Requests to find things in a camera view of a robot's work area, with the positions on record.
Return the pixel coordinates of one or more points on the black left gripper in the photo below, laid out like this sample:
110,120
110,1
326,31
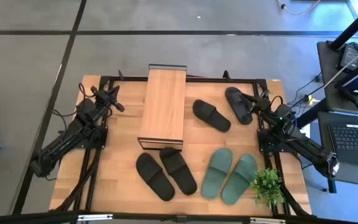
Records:
104,97

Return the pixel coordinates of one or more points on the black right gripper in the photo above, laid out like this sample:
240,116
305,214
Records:
262,105

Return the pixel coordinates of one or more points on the black slide sandal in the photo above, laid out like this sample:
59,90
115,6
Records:
211,115
235,105
178,171
155,177

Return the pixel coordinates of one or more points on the wooden two-tier shelf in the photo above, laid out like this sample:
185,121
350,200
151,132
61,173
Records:
163,109

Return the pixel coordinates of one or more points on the green slide sandal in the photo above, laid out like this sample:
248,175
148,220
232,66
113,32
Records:
217,172
239,180

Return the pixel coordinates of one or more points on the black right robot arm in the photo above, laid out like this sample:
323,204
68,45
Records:
306,146

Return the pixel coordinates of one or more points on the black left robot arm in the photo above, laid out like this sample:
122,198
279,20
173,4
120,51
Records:
73,130

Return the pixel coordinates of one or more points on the yellow floor plug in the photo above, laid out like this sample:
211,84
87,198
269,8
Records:
311,100

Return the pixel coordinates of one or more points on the black metal pole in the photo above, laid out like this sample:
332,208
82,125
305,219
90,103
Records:
309,114
353,26

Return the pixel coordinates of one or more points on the white paper sheet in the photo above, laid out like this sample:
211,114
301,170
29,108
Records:
304,129

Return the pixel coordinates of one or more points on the black computer cart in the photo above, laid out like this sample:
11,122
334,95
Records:
325,93

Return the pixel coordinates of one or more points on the small green artificial plant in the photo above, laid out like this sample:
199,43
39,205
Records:
267,188

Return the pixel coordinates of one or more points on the thin white rod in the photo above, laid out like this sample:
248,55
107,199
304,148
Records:
346,67

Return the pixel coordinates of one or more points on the black power adapter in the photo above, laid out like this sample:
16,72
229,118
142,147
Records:
350,54

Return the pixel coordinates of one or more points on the black laptop keyboard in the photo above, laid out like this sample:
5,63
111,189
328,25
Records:
353,140

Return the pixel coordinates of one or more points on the black horizontal beam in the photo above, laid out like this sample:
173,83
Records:
42,217

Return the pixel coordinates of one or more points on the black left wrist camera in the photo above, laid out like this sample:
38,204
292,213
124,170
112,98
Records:
119,106

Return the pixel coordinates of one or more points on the black aluminium table frame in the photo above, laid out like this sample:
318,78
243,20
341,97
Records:
210,80

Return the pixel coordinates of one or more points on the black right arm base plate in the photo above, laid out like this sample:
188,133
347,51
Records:
264,143

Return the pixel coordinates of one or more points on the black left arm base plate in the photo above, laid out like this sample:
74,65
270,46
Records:
102,143

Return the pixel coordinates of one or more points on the silver metal bracket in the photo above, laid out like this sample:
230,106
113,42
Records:
95,217
267,221

